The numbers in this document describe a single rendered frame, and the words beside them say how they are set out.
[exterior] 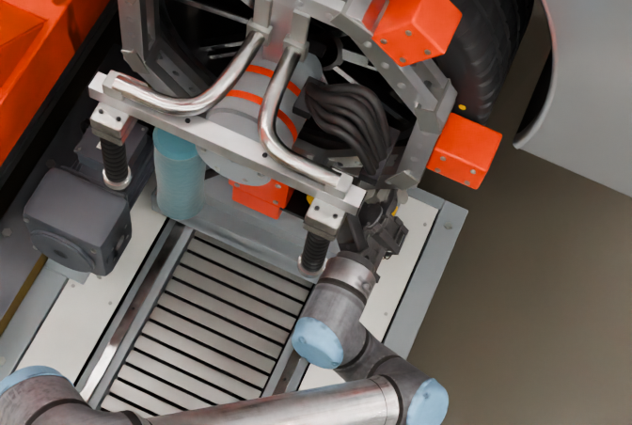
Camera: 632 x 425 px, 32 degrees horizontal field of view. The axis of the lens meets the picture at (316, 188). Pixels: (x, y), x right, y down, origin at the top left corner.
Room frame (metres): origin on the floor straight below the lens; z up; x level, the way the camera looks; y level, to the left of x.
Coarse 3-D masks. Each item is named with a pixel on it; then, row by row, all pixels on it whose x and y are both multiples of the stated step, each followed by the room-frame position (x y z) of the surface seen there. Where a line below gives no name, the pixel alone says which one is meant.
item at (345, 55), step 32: (160, 0) 1.01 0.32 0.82; (192, 0) 1.02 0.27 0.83; (224, 0) 1.12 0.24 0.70; (192, 32) 1.03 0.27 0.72; (224, 32) 1.07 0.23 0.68; (320, 32) 1.02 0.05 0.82; (224, 64) 1.02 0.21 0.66; (352, 64) 1.10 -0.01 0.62; (384, 96) 0.96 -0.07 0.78; (320, 128) 0.95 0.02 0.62
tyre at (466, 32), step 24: (456, 0) 0.94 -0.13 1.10; (480, 0) 0.97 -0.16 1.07; (504, 0) 1.01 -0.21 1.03; (528, 0) 1.08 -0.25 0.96; (480, 24) 0.94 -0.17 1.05; (504, 24) 1.00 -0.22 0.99; (528, 24) 1.10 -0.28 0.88; (456, 48) 0.91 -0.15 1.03; (480, 48) 0.92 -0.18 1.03; (504, 48) 0.97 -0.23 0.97; (456, 72) 0.91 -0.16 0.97; (480, 72) 0.90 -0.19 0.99; (504, 72) 0.97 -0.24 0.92; (456, 96) 0.90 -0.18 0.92; (480, 96) 0.90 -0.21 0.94; (480, 120) 0.90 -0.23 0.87; (312, 144) 0.94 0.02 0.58; (336, 144) 0.94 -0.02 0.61
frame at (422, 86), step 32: (128, 0) 0.92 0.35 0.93; (288, 0) 0.87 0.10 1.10; (320, 0) 0.87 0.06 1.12; (352, 0) 0.88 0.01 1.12; (384, 0) 0.91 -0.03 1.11; (128, 32) 0.93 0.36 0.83; (352, 32) 0.85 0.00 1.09; (160, 64) 0.96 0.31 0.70; (384, 64) 0.85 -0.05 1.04; (416, 64) 0.88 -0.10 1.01; (192, 96) 0.95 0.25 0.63; (416, 96) 0.83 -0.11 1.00; (448, 96) 0.86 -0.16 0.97; (416, 128) 0.83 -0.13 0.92; (320, 160) 0.89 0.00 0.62; (352, 160) 0.89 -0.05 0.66; (416, 160) 0.83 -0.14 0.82
